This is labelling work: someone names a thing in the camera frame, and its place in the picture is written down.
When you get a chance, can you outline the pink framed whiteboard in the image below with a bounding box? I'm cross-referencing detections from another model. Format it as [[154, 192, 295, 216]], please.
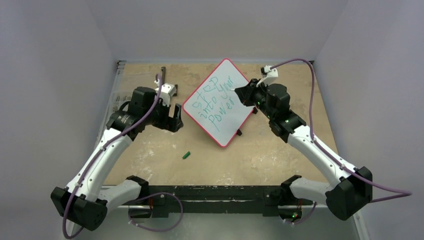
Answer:
[[182, 58, 253, 148]]

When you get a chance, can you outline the dark metal bracket tool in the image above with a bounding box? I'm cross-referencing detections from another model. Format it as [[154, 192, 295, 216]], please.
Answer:
[[161, 66, 178, 97]]

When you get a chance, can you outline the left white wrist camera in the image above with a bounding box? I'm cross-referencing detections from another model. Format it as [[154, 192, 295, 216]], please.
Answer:
[[154, 80, 177, 107]]

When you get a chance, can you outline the clear plastic screw box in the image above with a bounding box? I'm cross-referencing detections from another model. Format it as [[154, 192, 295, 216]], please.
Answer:
[[111, 73, 154, 115]]

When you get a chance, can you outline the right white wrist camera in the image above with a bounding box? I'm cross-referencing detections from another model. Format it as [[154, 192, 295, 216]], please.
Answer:
[[256, 65, 279, 87]]

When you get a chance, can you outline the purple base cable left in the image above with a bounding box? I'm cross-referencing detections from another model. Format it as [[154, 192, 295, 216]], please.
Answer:
[[128, 192, 184, 233]]

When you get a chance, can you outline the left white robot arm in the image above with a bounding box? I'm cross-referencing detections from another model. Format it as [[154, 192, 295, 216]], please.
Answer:
[[50, 83, 184, 239]]

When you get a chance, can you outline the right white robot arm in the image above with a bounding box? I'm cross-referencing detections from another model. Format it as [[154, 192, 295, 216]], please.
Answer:
[[234, 78, 373, 221]]

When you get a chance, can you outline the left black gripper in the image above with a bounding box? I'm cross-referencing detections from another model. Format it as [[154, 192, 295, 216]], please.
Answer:
[[143, 96, 183, 132]]

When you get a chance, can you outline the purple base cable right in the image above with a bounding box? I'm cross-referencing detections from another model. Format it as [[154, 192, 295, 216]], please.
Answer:
[[282, 202, 317, 226]]

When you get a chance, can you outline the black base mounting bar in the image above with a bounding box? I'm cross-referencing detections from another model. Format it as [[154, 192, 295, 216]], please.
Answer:
[[124, 185, 313, 218]]

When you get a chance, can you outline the green marker cap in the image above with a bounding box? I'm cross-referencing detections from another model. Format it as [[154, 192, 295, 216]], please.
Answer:
[[182, 151, 191, 160]]

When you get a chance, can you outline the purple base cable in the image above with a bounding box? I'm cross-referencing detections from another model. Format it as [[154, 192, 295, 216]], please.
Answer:
[[128, 192, 184, 233], [282, 202, 317, 226]]

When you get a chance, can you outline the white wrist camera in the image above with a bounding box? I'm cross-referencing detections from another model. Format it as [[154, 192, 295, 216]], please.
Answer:
[[154, 80, 177, 107], [256, 65, 279, 87]]

